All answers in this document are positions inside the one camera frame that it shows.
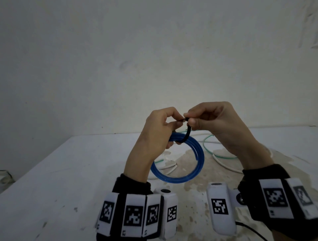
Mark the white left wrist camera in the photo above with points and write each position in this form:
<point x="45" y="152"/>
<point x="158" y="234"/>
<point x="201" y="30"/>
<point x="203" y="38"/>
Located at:
<point x="171" y="198"/>

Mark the black left wristband with markers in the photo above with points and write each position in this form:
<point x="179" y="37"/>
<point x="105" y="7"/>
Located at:
<point x="134" y="216"/>

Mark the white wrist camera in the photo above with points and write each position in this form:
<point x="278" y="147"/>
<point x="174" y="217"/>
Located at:
<point x="219" y="223"/>
<point x="171" y="198"/>

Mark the person's left forearm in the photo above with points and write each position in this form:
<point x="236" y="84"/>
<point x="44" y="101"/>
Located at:
<point x="139" y="168"/>

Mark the black right wristband with markers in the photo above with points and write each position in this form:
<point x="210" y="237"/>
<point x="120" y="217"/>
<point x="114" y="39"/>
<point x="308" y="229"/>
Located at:
<point x="278" y="201"/>

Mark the black zip tie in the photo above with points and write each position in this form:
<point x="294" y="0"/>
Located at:
<point x="188" y="134"/>

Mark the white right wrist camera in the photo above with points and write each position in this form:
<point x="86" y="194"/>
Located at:
<point x="219" y="223"/>

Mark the person's right hand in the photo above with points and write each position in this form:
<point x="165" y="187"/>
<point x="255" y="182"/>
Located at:
<point x="223" y="124"/>

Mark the black wristband with markers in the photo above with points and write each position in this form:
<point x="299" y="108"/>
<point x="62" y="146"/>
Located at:
<point x="278" y="201"/>
<point x="134" y="216"/>

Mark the person's left hand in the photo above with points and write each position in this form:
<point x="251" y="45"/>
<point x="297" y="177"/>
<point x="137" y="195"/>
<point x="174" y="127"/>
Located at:
<point x="154" y="134"/>

